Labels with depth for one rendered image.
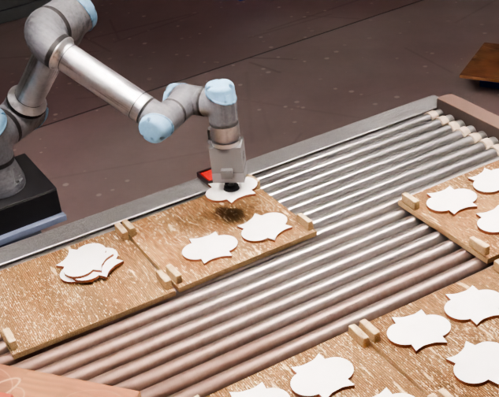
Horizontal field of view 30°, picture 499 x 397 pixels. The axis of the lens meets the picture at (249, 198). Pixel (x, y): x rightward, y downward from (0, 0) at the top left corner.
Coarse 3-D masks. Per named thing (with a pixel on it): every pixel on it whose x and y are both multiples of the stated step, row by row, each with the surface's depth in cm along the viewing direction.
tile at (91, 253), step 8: (80, 248) 240; (88, 248) 239; (96, 248) 239; (104, 248) 239; (72, 256) 237; (80, 256) 236; (88, 256) 236; (96, 256) 236; (104, 256) 236; (112, 256) 236; (64, 264) 234; (72, 264) 234; (80, 264) 233; (88, 264) 233; (96, 264) 233; (64, 272) 231; (72, 272) 231; (80, 272) 230; (88, 272) 230
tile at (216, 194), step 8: (208, 184) 250; (216, 184) 249; (224, 184) 249; (240, 184) 248; (248, 184) 247; (256, 184) 247; (208, 192) 246; (216, 192) 245; (224, 192) 245; (232, 192) 245; (240, 192) 244; (248, 192) 244; (208, 200) 244; (216, 200) 242; (224, 200) 242; (232, 200) 241
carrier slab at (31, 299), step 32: (64, 256) 242; (128, 256) 239; (0, 288) 232; (32, 288) 230; (64, 288) 229; (96, 288) 228; (128, 288) 227; (160, 288) 226; (0, 320) 220; (32, 320) 219; (64, 320) 218; (96, 320) 217; (32, 352) 211
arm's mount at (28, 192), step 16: (16, 160) 283; (32, 176) 275; (32, 192) 268; (48, 192) 269; (0, 208) 262; (16, 208) 265; (32, 208) 268; (48, 208) 271; (0, 224) 264; (16, 224) 267
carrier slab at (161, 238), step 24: (264, 192) 261; (168, 216) 254; (192, 216) 253; (216, 216) 252; (240, 216) 251; (288, 216) 249; (144, 240) 245; (168, 240) 244; (240, 240) 241; (288, 240) 239; (168, 264) 235; (192, 264) 234; (216, 264) 233; (240, 264) 233
